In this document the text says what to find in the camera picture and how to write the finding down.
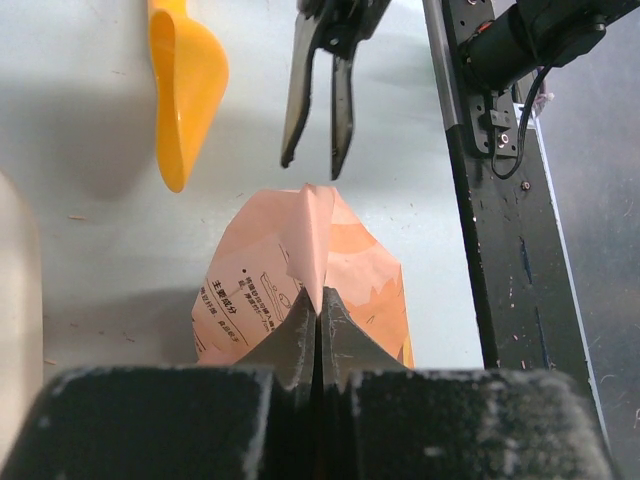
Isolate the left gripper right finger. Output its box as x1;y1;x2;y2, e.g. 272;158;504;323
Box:
317;288;615;479

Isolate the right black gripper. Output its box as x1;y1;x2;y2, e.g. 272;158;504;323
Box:
280;0;391;181

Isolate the yellow plastic scoop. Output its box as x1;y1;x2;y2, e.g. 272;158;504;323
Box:
147;1;229;193

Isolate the white orange litter box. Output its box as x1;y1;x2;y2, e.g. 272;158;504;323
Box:
0;175;43;452

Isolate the pink cat litter bag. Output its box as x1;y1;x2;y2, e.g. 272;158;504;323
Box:
192;184;414;367

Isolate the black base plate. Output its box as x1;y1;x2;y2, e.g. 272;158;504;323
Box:
422;0;609;451

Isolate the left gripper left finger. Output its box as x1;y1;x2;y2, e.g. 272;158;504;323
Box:
1;292;316;479

